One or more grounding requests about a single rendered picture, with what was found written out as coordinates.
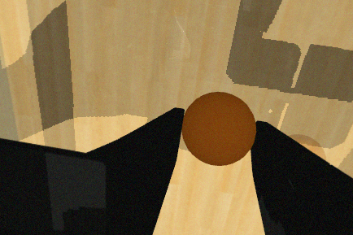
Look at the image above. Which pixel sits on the clear l-shaped low wall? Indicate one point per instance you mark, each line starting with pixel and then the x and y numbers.
pixel 7 119

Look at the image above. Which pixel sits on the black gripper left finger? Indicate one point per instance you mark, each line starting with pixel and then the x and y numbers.
pixel 116 189

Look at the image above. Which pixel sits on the brown ball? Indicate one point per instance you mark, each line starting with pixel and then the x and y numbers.
pixel 218 128

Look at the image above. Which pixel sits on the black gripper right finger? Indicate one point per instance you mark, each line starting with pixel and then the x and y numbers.
pixel 298 192

